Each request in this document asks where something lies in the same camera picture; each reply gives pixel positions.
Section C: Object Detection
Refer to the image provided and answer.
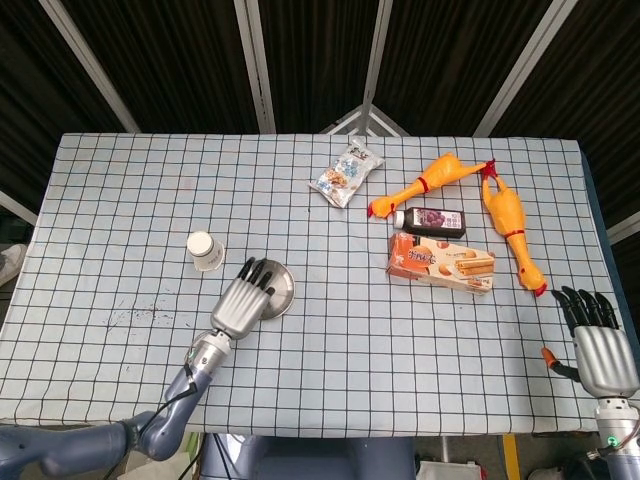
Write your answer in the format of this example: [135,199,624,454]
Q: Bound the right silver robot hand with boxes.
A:
[541,285,640,400]

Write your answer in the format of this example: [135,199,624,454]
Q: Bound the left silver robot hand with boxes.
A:
[210,256,277,342]

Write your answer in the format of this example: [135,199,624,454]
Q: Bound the round metal plate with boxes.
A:
[252,258,296,320]

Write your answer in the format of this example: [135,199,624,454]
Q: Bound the white paper cup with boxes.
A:
[186,230,226,273]

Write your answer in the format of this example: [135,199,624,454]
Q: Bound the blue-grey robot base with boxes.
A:
[199,433,416,480]

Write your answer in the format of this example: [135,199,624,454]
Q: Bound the light blue checked tablecloth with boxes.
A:
[0,131,640,439]

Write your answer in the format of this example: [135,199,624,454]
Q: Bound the yellow strip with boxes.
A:
[502,433,522,480]

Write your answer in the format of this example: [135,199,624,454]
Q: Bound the short white metal bar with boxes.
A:
[606,211,640,245]
[0,189,39,227]

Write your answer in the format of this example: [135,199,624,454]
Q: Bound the white blue snack bag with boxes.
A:
[308,138,386,209]

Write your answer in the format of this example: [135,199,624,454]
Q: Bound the yellow rubber chicken toy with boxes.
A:
[367,152,489,220]
[480,158,549,299]

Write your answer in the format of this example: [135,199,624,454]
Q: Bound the white box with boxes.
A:
[417,459,482,480]

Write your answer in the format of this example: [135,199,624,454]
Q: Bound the orange biscuit roll box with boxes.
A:
[385,232,497,297]

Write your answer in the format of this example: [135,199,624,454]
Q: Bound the dark grape juice bottle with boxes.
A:
[392,206,467,239]

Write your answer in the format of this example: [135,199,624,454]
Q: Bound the white shoe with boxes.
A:
[0,243,27,287]

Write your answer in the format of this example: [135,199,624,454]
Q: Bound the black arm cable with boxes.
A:
[142,363,200,441]

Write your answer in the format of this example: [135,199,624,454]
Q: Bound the white triangular metal frame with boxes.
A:
[319,103,412,136]

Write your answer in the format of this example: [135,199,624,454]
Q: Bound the white metal frame post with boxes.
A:
[360,0,396,135]
[233,0,277,134]
[38,0,142,134]
[473,0,584,137]

